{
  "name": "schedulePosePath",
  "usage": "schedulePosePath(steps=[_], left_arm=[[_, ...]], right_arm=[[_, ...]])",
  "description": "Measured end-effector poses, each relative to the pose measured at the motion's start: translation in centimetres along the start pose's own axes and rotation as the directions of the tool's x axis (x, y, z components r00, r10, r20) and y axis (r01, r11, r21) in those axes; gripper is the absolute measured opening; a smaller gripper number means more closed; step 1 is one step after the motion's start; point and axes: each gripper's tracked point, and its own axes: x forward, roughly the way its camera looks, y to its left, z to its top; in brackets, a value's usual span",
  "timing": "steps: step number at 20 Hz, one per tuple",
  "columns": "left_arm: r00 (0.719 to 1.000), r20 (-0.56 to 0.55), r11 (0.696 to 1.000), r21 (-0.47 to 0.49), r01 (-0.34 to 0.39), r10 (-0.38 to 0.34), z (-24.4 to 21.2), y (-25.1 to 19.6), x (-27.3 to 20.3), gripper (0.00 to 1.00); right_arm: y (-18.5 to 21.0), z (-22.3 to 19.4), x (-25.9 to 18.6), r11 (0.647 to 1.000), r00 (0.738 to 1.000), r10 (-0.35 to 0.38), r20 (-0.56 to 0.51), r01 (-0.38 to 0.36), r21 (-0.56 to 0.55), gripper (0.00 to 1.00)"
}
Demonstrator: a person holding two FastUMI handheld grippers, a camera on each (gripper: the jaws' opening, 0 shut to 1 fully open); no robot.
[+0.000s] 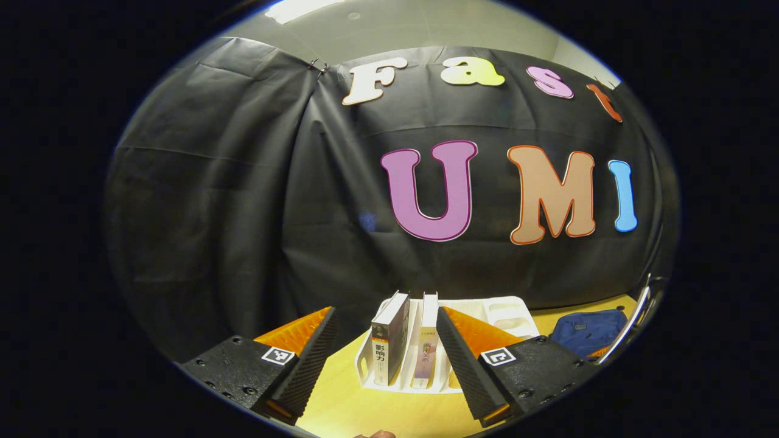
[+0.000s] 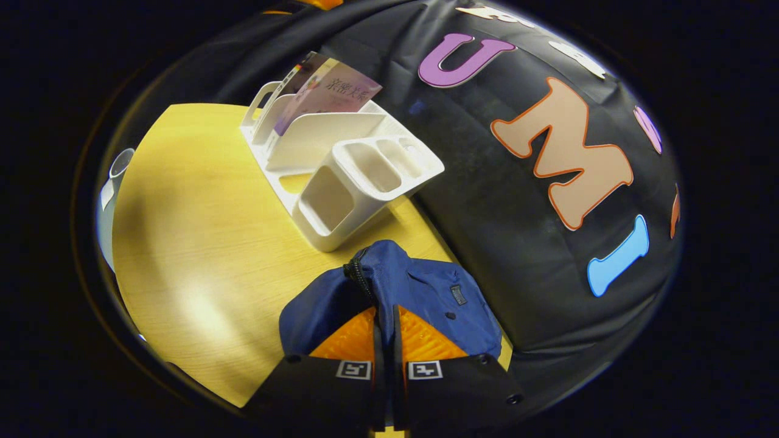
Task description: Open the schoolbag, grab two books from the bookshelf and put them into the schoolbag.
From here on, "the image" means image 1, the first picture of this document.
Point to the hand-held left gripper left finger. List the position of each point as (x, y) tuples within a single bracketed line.
[(310, 365)]

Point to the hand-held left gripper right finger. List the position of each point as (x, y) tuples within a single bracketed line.
[(465, 365)]

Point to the white plastic bookshelf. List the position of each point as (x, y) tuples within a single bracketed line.
[(505, 316)]

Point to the black cover book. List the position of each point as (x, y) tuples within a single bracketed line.
[(389, 347)]

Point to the blue schoolbag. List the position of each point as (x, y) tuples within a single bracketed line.
[(587, 331)]

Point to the shiny metal bar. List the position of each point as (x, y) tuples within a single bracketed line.
[(633, 319)]

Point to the black backdrop cloth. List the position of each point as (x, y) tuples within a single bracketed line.
[(243, 201)]

